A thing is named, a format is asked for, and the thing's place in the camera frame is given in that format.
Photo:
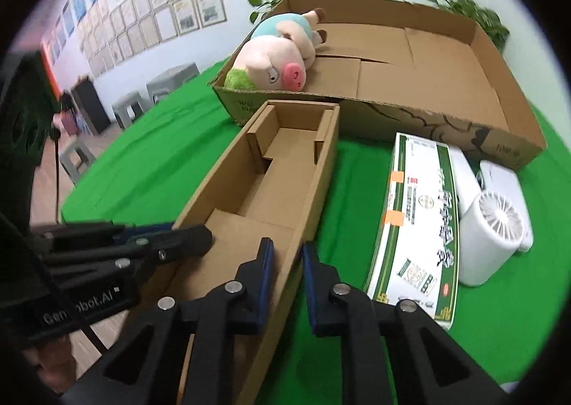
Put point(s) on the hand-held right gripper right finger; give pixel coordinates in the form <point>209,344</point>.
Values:
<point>312,289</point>

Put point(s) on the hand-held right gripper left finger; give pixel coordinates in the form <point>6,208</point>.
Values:
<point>266,280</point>

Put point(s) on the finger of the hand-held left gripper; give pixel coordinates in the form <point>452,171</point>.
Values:
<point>178,246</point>
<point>147,229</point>

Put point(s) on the narrow cardboard box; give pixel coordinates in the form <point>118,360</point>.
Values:
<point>267,190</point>

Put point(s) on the green and white carton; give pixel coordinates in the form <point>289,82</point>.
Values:
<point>419,208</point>

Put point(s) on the white hair dryer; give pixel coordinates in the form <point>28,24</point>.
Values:
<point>490,235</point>

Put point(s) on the large shallow cardboard box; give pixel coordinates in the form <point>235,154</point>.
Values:
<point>437,74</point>

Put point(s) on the person's left hand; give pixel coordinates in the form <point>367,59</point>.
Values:
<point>51,365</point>

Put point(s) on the green tablecloth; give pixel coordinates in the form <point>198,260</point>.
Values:
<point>147,164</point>

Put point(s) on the grey plastic stool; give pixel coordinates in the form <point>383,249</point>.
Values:
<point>171,79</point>
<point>129,108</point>
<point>76,159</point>

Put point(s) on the black cabinet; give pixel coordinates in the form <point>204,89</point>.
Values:
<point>91,108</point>

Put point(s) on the pink pig plush toy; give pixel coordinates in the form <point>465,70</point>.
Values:
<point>267,57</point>

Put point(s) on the wall of framed certificates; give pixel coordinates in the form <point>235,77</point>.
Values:
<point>147,12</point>

